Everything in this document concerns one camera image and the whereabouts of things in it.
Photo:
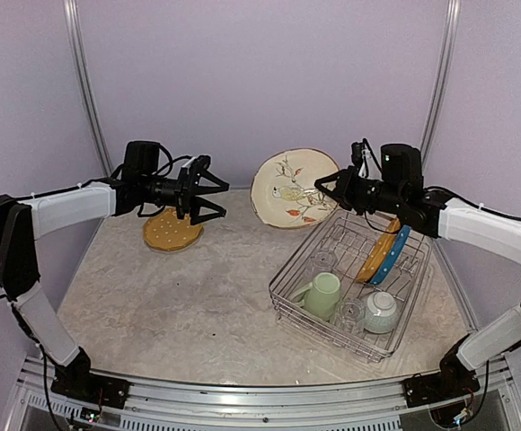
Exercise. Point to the cream floral plate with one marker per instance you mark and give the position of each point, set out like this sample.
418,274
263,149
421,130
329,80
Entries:
283,194

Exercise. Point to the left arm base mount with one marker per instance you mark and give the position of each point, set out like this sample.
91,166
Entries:
76,381

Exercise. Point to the yellow polka dot plate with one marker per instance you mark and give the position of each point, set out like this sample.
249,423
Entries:
380,251
166,232

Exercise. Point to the aluminium front frame rail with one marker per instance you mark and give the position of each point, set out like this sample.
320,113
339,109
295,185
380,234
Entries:
152,404

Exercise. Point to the blue polka dot plate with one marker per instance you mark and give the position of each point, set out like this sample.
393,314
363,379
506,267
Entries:
392,256

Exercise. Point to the clear glass cup front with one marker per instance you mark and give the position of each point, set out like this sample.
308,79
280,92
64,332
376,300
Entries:
349,316

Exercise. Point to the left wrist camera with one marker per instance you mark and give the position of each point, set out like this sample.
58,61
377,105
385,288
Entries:
194,167

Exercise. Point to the light green mug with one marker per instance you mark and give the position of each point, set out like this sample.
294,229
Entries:
320,296

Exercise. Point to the clear glass cup back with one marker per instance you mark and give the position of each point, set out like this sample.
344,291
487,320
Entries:
321,261

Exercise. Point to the metal wire dish rack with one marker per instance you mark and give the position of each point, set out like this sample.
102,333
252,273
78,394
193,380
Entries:
351,239

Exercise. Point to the white green ceramic bowl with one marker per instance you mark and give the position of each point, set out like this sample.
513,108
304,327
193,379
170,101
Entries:
381,313

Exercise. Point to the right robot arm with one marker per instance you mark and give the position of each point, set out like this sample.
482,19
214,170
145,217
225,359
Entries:
438,213

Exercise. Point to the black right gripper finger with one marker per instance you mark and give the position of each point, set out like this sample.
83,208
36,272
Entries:
338,197
330,185

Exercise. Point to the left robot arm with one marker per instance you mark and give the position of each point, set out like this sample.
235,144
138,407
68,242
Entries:
24,221

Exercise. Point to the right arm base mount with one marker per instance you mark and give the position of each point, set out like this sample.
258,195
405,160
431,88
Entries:
452,380

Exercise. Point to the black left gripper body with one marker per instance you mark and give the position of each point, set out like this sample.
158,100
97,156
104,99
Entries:
163,193

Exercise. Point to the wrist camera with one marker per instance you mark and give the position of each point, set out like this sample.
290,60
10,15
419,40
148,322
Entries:
360,154
194,167

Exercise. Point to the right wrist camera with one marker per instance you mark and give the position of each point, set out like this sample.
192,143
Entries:
360,154

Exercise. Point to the aluminium corner post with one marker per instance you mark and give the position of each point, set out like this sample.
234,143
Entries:
76,43
445,60

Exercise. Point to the clear glass cup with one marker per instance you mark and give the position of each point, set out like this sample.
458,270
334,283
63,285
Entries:
349,316
321,261

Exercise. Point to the right aluminium corner post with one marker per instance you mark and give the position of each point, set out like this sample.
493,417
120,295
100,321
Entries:
445,60

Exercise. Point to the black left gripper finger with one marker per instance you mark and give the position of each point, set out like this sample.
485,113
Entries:
206,181
203,210

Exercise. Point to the left aluminium corner post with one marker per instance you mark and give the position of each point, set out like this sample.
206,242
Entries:
76,43

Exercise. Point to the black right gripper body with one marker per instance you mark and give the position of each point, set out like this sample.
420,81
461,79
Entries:
362,196

